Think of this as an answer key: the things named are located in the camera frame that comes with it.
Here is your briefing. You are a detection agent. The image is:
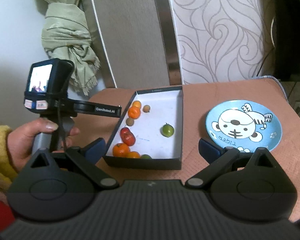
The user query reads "large orange tangerine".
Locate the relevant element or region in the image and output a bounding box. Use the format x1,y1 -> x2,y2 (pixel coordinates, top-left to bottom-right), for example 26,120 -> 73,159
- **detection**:
128,106 -> 141,119

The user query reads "small orange kumquat front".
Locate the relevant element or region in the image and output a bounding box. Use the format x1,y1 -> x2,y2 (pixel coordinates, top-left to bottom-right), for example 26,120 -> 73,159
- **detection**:
126,151 -> 141,158

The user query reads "person's left hand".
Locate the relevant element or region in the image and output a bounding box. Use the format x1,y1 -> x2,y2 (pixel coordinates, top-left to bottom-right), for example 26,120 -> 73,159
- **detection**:
7,117 -> 81,172

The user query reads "red cherry tomato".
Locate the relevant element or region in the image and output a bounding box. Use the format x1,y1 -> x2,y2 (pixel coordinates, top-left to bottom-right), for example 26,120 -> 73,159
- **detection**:
122,132 -> 136,146
120,127 -> 130,137

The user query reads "black television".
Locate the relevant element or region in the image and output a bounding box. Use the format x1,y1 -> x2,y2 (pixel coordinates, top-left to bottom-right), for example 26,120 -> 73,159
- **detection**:
274,0 -> 300,82

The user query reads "round green tomato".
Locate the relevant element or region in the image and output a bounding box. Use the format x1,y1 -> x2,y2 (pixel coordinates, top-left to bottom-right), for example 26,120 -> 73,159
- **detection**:
161,123 -> 174,138

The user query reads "yellow fleece sleeve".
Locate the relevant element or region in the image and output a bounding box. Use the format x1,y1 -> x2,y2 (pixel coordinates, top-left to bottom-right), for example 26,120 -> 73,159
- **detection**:
0,125 -> 18,204

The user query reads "oval green tomato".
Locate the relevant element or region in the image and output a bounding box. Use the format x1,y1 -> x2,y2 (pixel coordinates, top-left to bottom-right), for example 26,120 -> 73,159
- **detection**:
140,154 -> 152,159

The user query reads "black white cardboard box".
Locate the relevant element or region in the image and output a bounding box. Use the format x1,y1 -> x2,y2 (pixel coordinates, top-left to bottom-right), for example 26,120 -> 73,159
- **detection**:
103,86 -> 183,170

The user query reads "small yellow-orange kumquat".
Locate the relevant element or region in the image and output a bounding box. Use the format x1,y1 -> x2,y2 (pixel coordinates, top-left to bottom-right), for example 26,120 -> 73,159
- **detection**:
132,100 -> 142,109

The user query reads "green knotted curtain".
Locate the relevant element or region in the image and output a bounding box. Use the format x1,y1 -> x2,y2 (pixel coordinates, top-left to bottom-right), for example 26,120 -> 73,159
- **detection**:
42,0 -> 100,96

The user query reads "blue tiger cartoon plate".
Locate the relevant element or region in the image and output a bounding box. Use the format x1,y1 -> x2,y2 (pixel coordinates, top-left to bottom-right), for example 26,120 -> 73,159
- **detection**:
205,100 -> 283,152

